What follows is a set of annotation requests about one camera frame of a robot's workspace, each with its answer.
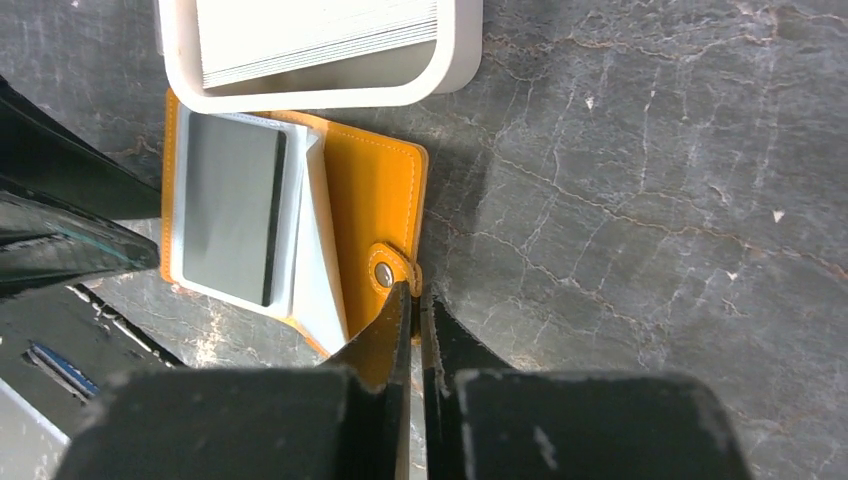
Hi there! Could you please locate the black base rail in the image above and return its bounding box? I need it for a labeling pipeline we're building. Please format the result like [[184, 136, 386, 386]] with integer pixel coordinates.
[[1, 285, 184, 434]]

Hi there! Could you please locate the black credit card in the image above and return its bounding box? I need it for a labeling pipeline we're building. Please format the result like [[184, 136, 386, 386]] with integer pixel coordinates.
[[183, 113, 287, 306]]

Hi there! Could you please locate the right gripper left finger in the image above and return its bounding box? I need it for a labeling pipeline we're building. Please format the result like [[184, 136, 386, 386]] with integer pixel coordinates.
[[56, 282, 412, 479]]

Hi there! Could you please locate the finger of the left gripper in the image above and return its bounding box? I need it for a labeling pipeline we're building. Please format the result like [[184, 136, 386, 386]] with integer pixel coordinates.
[[1, 79, 161, 220], [1, 192, 160, 299]]

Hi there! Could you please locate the stack of credit cards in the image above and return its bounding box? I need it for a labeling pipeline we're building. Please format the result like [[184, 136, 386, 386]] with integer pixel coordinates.
[[196, 0, 438, 88]]

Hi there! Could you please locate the white rectangular tray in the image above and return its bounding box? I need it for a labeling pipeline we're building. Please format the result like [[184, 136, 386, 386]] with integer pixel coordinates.
[[156, 1, 483, 114]]

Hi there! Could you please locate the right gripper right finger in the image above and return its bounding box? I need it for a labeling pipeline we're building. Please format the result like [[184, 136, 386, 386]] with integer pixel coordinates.
[[420, 296, 752, 479]]

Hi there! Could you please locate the orange card holder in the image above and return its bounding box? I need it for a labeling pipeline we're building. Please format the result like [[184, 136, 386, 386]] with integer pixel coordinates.
[[161, 93, 428, 356]]

